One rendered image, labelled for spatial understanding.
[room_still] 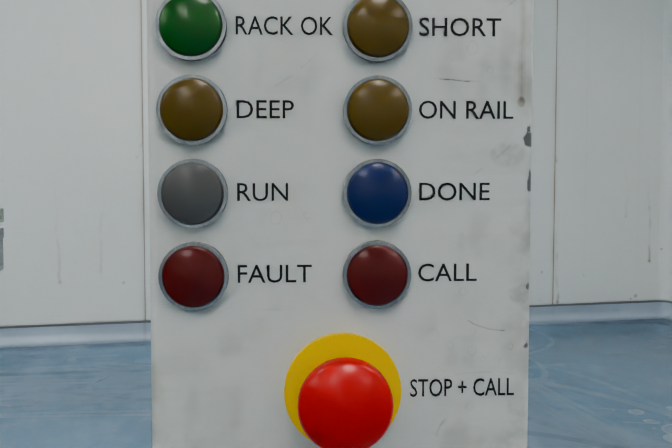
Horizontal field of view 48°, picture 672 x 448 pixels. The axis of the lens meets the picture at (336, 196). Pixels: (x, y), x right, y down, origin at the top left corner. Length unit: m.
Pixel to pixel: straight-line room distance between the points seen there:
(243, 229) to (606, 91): 4.52
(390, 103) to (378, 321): 0.10
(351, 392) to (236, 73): 0.14
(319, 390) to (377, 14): 0.16
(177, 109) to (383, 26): 0.09
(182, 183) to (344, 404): 0.11
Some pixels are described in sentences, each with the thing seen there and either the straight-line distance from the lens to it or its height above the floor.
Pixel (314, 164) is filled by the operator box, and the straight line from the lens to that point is 0.33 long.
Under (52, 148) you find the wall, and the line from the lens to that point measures 4.20.
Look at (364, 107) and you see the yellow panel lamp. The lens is 0.32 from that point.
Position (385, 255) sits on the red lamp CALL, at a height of 0.94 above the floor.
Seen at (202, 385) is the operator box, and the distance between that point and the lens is 0.35.
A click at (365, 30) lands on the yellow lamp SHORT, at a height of 1.04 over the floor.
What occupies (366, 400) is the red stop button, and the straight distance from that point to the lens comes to 0.32.
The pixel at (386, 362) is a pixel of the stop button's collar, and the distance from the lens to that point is 0.34.
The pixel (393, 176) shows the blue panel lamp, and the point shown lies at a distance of 0.33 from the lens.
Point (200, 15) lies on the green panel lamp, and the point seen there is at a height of 1.05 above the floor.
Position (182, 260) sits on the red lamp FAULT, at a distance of 0.33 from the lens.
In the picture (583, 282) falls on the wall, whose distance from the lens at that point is 4.80.
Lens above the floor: 0.99
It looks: 3 degrees down
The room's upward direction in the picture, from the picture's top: straight up
